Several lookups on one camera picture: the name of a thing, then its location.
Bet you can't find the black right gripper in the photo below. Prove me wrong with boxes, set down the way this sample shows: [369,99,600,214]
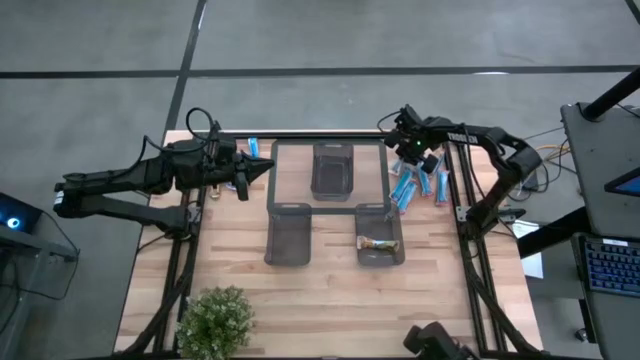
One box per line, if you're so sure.
[384,119,449,174]

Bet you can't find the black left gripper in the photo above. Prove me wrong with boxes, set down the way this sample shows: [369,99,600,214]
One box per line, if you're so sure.
[212,149,275,202]

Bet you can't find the blue granola bar pink ends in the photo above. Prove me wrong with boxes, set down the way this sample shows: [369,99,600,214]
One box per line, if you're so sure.
[417,162,434,198]
[397,179,419,215]
[434,169,450,208]

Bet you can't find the grey translucent plastic bin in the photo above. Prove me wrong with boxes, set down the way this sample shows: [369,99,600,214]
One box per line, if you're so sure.
[310,141,355,203]
[354,202,406,268]
[263,202,313,267]

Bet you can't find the green potted plant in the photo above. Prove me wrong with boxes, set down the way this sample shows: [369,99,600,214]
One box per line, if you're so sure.
[174,284,256,360]

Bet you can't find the black cart strut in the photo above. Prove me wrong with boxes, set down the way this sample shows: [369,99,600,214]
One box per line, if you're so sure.
[517,206,592,260]

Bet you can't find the white paper sheet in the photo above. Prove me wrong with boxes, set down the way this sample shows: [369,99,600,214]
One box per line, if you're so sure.
[510,219,545,280]

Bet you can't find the grey equipment cart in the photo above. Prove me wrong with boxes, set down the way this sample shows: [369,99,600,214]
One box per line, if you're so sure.
[559,102,640,360]

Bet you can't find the black bulky object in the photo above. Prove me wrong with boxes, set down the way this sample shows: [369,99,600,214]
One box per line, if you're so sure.
[402,321,479,360]

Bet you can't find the black pole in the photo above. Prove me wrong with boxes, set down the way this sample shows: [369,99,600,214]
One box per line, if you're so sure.
[582,67,640,122]

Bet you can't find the black tablet blue screen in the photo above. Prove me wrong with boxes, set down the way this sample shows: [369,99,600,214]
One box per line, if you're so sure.
[603,167,640,199]

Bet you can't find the black computer blue light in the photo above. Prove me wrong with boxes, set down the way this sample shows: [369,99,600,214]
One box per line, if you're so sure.
[0,192,44,235]

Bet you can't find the backlit laptop keyboard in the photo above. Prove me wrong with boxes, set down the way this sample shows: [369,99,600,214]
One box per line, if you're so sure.
[579,234,640,297]

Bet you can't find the grey side table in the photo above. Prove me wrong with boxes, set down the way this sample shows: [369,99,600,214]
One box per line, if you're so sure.
[0,209,81,360]

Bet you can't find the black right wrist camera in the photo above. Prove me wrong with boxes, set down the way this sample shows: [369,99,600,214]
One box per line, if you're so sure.
[397,103,425,129]

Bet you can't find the black aluminium rig frame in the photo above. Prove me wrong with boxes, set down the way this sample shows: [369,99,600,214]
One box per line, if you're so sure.
[114,129,544,360]

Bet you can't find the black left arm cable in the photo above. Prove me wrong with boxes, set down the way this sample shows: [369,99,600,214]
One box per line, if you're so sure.
[142,107,224,156]

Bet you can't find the black cable bundle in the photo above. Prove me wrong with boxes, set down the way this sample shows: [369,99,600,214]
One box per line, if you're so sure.
[502,124,571,196]

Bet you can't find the yellow cable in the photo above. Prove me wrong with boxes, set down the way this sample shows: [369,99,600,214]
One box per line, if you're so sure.
[537,143,570,161]

